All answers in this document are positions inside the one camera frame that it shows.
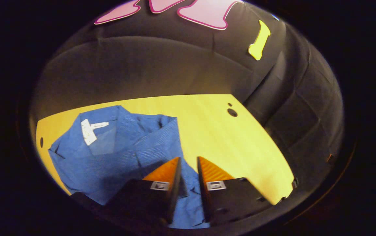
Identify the blue button shirt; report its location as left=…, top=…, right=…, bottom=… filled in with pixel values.
left=48, top=105, right=212, bottom=229

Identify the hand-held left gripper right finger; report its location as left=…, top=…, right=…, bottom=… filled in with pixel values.
left=197, top=156, right=274, bottom=227

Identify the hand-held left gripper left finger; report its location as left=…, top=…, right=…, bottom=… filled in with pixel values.
left=104, top=157, right=182, bottom=227

